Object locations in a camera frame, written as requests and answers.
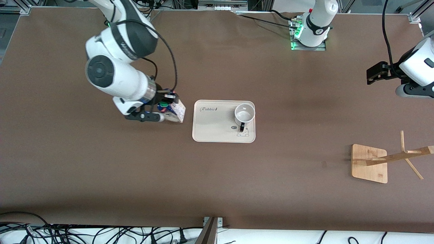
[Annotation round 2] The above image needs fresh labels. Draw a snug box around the blue milk carton green cap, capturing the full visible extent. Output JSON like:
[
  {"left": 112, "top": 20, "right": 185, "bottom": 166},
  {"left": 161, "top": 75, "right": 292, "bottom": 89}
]
[{"left": 157, "top": 98, "right": 186, "bottom": 123}]

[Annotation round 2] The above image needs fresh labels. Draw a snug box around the white cup black handle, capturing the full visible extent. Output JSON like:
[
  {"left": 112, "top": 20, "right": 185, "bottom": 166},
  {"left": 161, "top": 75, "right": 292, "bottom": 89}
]
[{"left": 234, "top": 103, "right": 256, "bottom": 133}]

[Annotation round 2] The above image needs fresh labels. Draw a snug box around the white rabbit print tray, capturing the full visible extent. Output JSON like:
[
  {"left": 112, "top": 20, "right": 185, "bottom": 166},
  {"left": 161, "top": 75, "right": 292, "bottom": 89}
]
[{"left": 192, "top": 100, "right": 256, "bottom": 143}]

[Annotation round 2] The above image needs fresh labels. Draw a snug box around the wooden mug stand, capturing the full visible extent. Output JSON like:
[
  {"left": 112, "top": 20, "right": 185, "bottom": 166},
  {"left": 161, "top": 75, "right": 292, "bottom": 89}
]
[{"left": 351, "top": 130, "right": 434, "bottom": 184}]

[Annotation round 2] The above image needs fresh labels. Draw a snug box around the grey metal box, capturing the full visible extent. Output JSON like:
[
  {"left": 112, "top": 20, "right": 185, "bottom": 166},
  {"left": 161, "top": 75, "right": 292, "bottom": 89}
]
[{"left": 198, "top": 0, "right": 248, "bottom": 11}]

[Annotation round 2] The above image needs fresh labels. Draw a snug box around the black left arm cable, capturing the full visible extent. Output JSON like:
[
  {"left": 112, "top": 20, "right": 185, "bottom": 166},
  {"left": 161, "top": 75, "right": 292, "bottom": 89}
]
[{"left": 382, "top": 0, "right": 408, "bottom": 80}]

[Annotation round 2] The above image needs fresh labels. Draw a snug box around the aluminium frame rail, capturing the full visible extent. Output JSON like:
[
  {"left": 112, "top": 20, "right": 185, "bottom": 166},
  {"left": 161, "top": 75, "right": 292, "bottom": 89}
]
[
  {"left": 408, "top": 0, "right": 434, "bottom": 24},
  {"left": 8, "top": 0, "right": 33, "bottom": 15}
]

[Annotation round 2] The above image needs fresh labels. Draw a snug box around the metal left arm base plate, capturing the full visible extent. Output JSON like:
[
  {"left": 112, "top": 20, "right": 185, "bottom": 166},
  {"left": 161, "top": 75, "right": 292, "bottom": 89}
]
[{"left": 289, "top": 17, "right": 327, "bottom": 51}]

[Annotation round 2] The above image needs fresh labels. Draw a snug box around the black table cable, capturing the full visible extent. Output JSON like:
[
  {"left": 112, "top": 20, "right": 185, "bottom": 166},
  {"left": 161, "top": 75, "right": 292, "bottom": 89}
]
[{"left": 237, "top": 9, "right": 300, "bottom": 29}]

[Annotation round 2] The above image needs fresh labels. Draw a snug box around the aluminium bracket post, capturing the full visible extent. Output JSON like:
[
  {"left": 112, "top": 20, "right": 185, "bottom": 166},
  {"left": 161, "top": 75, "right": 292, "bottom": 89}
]
[{"left": 195, "top": 217, "right": 224, "bottom": 244}]

